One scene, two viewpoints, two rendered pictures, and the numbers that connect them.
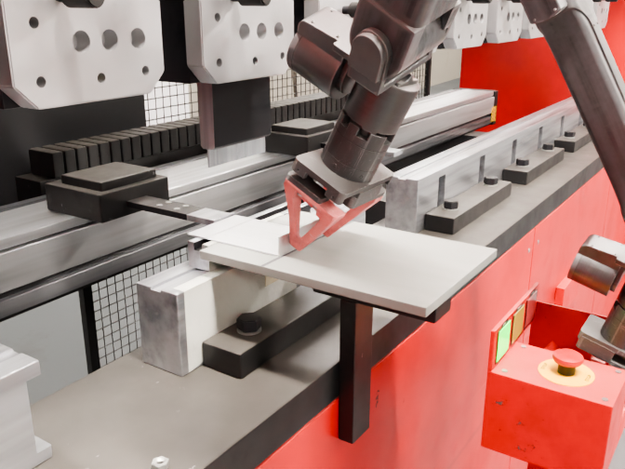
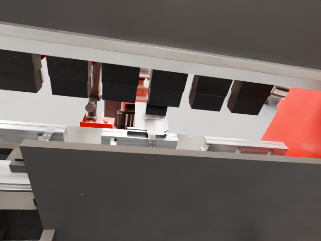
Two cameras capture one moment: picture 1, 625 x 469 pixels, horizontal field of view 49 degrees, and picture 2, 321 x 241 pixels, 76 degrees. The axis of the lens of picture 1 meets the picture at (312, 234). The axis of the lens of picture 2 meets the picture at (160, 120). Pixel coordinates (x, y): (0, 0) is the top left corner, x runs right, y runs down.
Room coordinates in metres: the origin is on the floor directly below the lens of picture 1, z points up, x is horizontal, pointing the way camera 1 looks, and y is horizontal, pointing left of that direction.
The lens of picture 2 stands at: (1.35, 0.69, 1.63)
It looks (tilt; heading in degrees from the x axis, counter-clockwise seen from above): 34 degrees down; 225
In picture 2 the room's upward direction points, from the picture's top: 12 degrees clockwise
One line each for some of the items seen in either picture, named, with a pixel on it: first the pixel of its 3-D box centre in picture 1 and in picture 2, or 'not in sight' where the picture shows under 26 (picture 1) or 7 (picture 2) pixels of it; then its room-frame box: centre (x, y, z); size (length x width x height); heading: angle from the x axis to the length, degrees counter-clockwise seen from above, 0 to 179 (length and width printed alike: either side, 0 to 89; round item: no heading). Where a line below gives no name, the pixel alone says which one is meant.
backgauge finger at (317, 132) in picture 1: (335, 140); (41, 144); (1.25, -0.04, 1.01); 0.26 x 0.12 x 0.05; 56
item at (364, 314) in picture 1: (378, 357); not in sight; (0.67, -0.07, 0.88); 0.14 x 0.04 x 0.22; 56
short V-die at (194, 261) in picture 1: (254, 232); (146, 132); (0.80, 0.07, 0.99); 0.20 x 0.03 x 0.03; 146
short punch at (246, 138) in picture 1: (236, 117); (155, 109); (0.78, 0.08, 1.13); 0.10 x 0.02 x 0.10; 146
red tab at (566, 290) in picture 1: (566, 291); not in sight; (1.54, -0.62, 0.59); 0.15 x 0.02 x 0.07; 146
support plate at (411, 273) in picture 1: (348, 253); (150, 115); (0.70, -0.04, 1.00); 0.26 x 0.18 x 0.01; 56
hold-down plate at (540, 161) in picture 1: (535, 164); not in sight; (1.58, -0.52, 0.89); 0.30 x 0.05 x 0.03; 146
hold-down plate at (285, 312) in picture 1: (300, 310); not in sight; (0.78, 0.01, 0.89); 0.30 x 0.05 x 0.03; 146
